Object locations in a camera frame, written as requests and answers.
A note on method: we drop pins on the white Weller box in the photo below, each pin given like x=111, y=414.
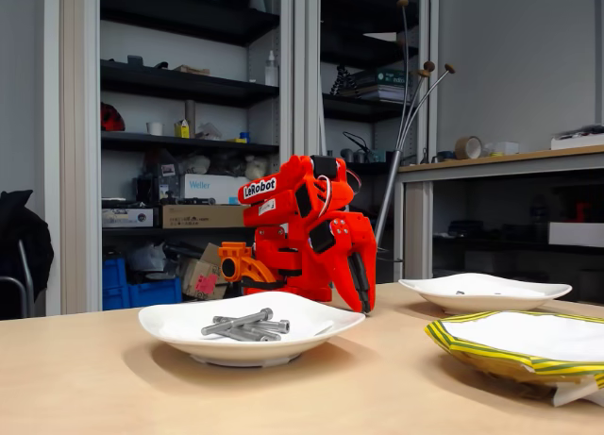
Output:
x=212, y=187

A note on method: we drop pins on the grey workbench wooden top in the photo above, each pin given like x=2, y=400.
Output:
x=566, y=163

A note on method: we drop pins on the stack of books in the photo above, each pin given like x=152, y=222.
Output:
x=382, y=86

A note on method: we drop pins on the small white box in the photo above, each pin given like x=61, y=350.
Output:
x=507, y=148

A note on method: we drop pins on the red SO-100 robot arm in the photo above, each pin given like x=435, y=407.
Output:
x=278, y=208

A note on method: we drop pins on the white cup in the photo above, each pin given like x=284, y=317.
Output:
x=155, y=128

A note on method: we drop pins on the cardboard box pink sticker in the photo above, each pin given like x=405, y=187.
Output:
x=198, y=272

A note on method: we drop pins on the flat printed box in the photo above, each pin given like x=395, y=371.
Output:
x=127, y=218

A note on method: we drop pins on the small yellow carton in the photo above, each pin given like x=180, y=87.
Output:
x=181, y=130

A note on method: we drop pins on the small blue object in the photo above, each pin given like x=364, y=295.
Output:
x=244, y=137

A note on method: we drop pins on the red helmet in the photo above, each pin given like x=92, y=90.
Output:
x=111, y=119

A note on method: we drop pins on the metal coat stand wooden knobs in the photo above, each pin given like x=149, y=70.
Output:
x=389, y=194

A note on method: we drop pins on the yellow green striped paper bowl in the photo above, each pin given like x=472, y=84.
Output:
x=472, y=355

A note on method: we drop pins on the white plastic bottle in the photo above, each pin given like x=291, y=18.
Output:
x=271, y=71

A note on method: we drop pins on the black jacket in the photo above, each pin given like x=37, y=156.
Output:
x=23, y=232

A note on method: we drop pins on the flat wooden piece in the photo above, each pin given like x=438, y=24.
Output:
x=191, y=70

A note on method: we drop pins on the white plush toy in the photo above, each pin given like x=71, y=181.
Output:
x=256, y=168

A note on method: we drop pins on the small dark box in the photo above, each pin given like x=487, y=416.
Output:
x=135, y=61

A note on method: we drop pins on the white plastic bag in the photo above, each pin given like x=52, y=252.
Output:
x=146, y=258

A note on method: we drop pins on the black flexible tripod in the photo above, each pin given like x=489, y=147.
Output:
x=342, y=81

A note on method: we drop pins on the white square plate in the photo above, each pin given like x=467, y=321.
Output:
x=448, y=305
x=212, y=346

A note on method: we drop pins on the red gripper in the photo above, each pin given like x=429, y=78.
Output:
x=343, y=246

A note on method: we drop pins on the brown tape roll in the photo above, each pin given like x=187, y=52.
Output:
x=467, y=148

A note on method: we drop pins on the low blue plastic crate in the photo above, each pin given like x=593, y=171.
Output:
x=156, y=293

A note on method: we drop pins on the long brown cardboard box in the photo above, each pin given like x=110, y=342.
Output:
x=203, y=216

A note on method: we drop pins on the flat white box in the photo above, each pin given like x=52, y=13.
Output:
x=580, y=142

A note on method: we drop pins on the grey metal shelf cabinet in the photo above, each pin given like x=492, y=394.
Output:
x=80, y=123
x=434, y=20

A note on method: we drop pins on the grey metal chair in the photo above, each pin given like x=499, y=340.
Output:
x=28, y=284

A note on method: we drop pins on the long white box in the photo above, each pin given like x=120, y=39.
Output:
x=575, y=234

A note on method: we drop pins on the tall blue plastic crate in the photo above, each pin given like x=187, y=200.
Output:
x=114, y=284

